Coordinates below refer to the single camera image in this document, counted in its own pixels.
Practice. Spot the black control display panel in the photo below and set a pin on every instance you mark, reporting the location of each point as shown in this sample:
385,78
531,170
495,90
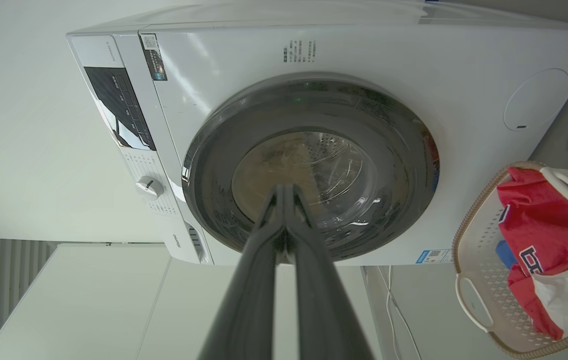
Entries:
121,107

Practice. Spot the white cabinet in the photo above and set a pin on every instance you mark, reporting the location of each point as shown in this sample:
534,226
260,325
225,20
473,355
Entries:
103,310

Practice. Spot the round black glass washer door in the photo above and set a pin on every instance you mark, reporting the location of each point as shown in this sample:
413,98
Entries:
213,165

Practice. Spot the blue garment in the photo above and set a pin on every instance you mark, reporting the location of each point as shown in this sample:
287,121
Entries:
505,255

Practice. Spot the round white filter cover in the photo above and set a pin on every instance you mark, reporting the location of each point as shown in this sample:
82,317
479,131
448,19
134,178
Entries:
536,100

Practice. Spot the white perforated laundry basket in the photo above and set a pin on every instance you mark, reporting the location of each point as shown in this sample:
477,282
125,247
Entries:
484,270

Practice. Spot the red sports jersey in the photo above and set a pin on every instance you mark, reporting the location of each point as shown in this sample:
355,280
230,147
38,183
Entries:
539,225

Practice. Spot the blue energy label sticker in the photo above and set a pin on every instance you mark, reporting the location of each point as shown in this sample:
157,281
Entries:
434,256

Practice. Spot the white front-load washing machine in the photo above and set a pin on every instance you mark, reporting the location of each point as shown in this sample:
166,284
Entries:
364,55

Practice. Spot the silver control knob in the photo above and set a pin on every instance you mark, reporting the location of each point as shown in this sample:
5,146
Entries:
149,188

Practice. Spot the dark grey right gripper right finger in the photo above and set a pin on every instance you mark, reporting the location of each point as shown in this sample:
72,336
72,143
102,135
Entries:
324,300

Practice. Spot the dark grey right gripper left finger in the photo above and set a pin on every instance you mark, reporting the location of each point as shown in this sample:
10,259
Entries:
243,300

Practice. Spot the black QR code sticker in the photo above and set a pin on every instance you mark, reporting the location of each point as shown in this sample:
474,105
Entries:
154,57

